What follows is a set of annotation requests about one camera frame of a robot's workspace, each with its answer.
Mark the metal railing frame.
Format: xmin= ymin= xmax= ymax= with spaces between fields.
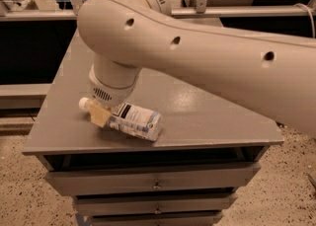
xmin=1 ymin=0 xmax=316 ymax=21

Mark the grey drawer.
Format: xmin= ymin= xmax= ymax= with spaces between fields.
xmin=75 ymin=192 xmax=237 ymax=216
xmin=91 ymin=211 xmax=223 ymax=226
xmin=45 ymin=162 xmax=260 ymax=196

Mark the top grey drawer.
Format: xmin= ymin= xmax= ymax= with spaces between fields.
xmin=45 ymin=162 xmax=260 ymax=196

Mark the white cable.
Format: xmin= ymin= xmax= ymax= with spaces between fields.
xmin=294 ymin=2 xmax=316 ymax=39

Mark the bottom grey drawer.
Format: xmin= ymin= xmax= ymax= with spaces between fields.
xmin=91 ymin=211 xmax=223 ymax=226

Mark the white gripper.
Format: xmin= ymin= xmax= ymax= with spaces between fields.
xmin=89 ymin=63 xmax=138 ymax=127

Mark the grey drawer cabinet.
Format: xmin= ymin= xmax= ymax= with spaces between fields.
xmin=22 ymin=17 xmax=285 ymax=226

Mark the clear plastic water bottle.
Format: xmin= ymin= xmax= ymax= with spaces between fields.
xmin=79 ymin=98 xmax=162 ymax=141

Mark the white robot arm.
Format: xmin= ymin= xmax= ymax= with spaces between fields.
xmin=77 ymin=0 xmax=316 ymax=136

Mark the middle grey drawer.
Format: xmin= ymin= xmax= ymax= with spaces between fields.
xmin=75 ymin=192 xmax=237 ymax=216

